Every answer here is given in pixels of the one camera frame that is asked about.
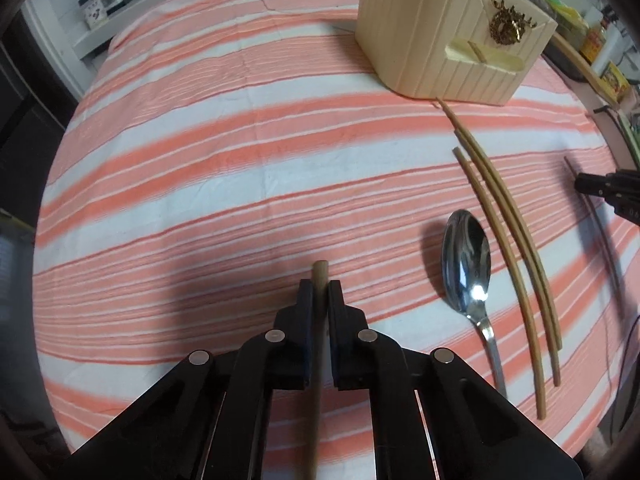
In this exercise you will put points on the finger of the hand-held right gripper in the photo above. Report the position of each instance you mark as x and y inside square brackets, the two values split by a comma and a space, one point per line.
[617, 195]

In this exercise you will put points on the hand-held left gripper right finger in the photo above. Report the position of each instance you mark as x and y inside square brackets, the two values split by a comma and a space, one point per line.
[345, 350]

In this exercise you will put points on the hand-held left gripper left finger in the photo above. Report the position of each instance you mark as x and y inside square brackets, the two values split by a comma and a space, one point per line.
[290, 350]

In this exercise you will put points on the beige utensil box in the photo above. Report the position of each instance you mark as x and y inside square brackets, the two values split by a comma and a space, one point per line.
[430, 35]

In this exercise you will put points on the green mat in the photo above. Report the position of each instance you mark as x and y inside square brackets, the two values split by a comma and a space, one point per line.
[631, 135]

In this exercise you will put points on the yellow seasoning packet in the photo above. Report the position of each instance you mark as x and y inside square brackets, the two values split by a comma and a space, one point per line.
[616, 80]

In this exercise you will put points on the wooden cutting board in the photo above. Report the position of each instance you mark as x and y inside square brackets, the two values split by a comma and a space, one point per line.
[580, 60]

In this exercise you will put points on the metal spoon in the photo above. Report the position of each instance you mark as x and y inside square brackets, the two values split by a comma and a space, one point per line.
[465, 255]

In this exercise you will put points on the brown red label bottle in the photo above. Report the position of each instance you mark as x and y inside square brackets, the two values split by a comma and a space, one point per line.
[594, 40]

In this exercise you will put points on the yellow snack bag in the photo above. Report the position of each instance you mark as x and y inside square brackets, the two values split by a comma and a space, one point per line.
[560, 7]

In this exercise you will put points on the pink striped tablecloth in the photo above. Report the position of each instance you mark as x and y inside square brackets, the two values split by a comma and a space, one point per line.
[200, 160]

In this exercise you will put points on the white label spice jar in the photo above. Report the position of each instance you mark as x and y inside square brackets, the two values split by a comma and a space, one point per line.
[94, 10]

